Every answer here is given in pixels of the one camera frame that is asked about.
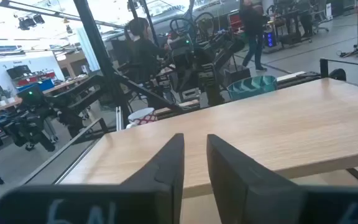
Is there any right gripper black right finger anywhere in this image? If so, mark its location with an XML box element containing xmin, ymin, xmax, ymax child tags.
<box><xmin>206</xmin><ymin>134</ymin><xmax>358</xmax><ymax>224</ymax></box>

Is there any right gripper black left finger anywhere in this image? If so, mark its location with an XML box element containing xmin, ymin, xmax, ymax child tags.
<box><xmin>0</xmin><ymin>133</ymin><xmax>185</xmax><ymax>224</ymax></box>

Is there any green glass tumbler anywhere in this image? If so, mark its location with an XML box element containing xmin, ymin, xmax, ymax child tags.
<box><xmin>227</xmin><ymin>75</ymin><xmax>278</xmax><ymax>101</ymax></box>

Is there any white mug with red pattern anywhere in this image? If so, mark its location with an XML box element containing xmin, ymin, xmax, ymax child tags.
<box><xmin>126</xmin><ymin>107</ymin><xmax>158</xmax><ymax>129</ymax></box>

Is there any person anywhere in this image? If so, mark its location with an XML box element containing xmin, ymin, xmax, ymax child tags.
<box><xmin>239</xmin><ymin>0</ymin><xmax>269</xmax><ymax>73</ymax></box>
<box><xmin>124</xmin><ymin>17</ymin><xmax>171</xmax><ymax>85</ymax></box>

